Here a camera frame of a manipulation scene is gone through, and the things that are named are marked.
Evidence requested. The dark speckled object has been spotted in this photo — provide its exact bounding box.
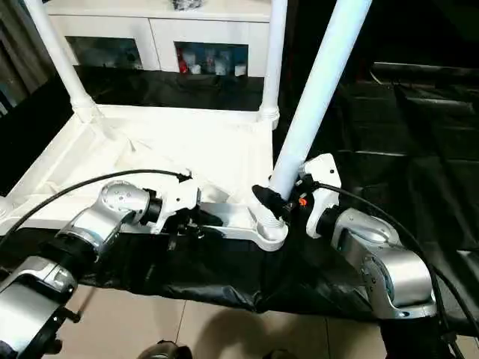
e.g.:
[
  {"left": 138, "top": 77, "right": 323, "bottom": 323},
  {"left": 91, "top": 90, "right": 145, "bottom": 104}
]
[{"left": 170, "top": 0, "right": 205, "bottom": 11}]

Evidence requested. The black mat cover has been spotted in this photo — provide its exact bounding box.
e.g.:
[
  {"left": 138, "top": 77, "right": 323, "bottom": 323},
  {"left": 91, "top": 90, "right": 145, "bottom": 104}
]
[{"left": 0, "top": 61, "right": 479, "bottom": 332}]

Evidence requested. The white glass door cabinet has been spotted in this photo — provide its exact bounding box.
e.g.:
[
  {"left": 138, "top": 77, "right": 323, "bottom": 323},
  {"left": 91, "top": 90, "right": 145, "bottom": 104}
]
[{"left": 44, "top": 0, "right": 272, "bottom": 78}]

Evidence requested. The black folding stand frame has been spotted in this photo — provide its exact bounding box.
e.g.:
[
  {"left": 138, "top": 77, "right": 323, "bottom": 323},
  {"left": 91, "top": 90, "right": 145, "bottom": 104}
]
[{"left": 63, "top": 293, "right": 94, "bottom": 323}]

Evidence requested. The dark metal bar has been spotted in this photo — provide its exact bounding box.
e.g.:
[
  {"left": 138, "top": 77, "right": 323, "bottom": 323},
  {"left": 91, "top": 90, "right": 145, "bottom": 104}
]
[{"left": 373, "top": 61, "right": 479, "bottom": 76}]

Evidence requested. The white plastic table top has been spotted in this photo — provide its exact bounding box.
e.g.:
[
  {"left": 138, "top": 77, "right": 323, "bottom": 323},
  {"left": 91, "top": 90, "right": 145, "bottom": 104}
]
[{"left": 0, "top": 104, "right": 290, "bottom": 252}]

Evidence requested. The grey curtain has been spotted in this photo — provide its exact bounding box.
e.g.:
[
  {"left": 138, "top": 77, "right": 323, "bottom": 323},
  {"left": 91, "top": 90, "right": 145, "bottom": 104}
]
[{"left": 0, "top": 0, "right": 50, "bottom": 111}]

